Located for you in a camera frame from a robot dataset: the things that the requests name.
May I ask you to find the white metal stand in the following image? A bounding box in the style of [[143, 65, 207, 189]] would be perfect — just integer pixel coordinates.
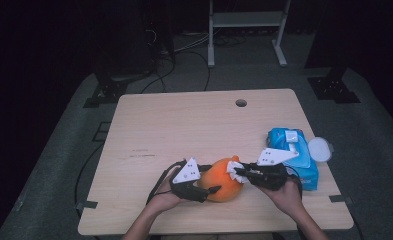
[[207, 0, 292, 68]]

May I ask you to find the white round lid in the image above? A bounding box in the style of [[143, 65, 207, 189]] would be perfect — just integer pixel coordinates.
[[307, 136, 335, 163]]

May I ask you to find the person's left hand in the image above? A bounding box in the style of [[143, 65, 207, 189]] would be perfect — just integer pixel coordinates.
[[147, 168, 186, 215]]

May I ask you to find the orange fruit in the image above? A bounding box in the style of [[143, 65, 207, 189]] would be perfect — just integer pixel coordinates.
[[197, 154, 244, 203]]

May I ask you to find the grey tape strip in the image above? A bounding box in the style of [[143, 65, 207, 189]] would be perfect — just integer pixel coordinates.
[[328, 194, 354, 205], [75, 200, 99, 212]]

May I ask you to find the black stand base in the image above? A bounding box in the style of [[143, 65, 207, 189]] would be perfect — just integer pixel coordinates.
[[306, 66, 362, 105], [82, 68, 152, 109]]

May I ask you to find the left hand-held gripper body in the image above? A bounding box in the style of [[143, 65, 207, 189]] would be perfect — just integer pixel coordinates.
[[169, 156, 210, 204]]

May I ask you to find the black floor cable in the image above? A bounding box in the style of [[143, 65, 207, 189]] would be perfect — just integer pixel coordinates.
[[140, 56, 177, 94], [180, 49, 212, 92], [73, 142, 106, 218]]

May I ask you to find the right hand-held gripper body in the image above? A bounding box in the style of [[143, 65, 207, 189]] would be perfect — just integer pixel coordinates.
[[248, 147, 300, 192]]

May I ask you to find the blue wet wipes pack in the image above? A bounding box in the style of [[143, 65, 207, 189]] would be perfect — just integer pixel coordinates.
[[266, 127, 320, 192]]

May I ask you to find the white wet wipe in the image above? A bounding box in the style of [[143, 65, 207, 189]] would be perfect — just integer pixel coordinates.
[[226, 160, 252, 185]]

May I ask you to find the person's right hand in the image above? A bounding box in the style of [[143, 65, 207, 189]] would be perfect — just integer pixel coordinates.
[[257, 179, 304, 219]]

